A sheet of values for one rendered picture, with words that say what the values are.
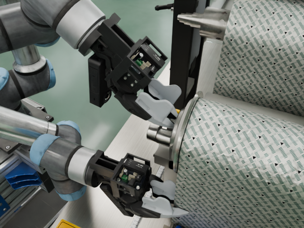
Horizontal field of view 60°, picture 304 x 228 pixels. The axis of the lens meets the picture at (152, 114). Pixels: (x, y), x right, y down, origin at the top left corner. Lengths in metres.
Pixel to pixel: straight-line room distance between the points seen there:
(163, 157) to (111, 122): 1.70
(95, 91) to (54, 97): 2.13
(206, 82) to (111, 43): 0.79
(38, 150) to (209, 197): 0.37
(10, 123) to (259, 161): 0.56
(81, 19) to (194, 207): 0.38
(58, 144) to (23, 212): 1.11
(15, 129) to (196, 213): 0.46
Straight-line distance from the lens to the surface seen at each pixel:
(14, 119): 0.72
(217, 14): 0.60
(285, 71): 0.57
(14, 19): 0.53
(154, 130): 0.54
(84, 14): 0.43
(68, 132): 0.76
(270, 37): 0.54
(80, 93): 2.59
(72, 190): 0.69
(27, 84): 1.07
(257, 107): 0.57
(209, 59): 1.33
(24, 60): 1.03
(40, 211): 1.65
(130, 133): 0.93
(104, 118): 2.30
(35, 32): 0.53
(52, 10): 0.44
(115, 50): 0.43
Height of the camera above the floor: 1.59
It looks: 44 degrees down
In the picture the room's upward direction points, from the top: straight up
